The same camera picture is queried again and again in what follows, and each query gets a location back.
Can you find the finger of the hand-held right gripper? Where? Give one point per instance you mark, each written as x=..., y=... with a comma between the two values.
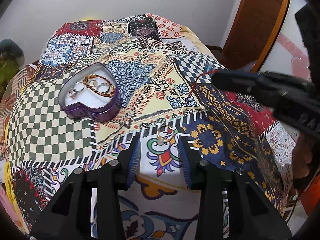
x=237, y=81

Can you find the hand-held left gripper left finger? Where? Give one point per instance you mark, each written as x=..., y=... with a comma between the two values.
x=133, y=165

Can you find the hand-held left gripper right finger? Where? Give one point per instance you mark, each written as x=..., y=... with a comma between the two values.
x=185, y=167

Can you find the purple heart-shaped tin box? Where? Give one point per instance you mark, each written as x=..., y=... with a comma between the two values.
x=87, y=105

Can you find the person's right hand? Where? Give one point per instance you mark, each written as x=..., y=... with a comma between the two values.
x=302, y=160

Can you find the white sliding wardrobe door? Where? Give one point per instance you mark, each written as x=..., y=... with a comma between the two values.
x=292, y=45

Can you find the brown wooden door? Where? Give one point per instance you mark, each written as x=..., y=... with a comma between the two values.
x=257, y=17

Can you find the patchwork printed blanket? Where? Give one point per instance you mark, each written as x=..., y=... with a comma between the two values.
x=140, y=55

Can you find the green patterned cloth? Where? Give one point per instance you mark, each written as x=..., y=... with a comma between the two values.
x=7, y=75

